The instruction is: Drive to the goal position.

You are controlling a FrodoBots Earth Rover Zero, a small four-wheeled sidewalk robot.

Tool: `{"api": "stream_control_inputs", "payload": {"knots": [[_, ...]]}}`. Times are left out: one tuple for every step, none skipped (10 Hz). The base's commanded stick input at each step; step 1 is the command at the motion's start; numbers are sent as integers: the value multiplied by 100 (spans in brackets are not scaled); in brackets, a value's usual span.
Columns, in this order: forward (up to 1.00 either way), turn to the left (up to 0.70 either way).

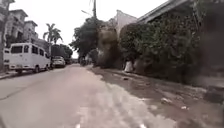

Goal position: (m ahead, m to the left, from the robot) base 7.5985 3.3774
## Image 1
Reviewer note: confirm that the grey concrete road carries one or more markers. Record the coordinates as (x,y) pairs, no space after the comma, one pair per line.
(63,96)

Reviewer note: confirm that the brownish bush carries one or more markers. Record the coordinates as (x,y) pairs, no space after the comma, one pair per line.
(107,46)

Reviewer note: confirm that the white van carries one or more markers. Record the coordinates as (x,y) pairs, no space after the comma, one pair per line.
(26,56)

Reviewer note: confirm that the palm tree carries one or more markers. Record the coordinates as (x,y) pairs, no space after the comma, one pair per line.
(52,34)

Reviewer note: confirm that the brown dirt roadside strip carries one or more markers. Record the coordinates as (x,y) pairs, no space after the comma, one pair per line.
(156,96)

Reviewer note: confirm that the large green bush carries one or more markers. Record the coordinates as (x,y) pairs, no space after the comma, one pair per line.
(160,46)

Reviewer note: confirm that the multi-storey building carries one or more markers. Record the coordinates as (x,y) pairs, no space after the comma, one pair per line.
(18,28)

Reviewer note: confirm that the utility pole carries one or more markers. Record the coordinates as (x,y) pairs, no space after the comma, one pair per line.
(94,10)

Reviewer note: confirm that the dark trees behind wall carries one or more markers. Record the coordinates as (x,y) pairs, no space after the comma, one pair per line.
(61,50)

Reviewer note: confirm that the pale gabled building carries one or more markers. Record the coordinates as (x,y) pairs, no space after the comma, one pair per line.
(122,19)

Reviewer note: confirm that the white car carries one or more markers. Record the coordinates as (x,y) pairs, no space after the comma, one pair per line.
(59,61)

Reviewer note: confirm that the building with sloping roof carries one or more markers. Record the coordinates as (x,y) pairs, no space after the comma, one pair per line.
(166,9)

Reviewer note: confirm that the dark green tree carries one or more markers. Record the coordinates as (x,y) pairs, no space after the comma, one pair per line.
(86,38)

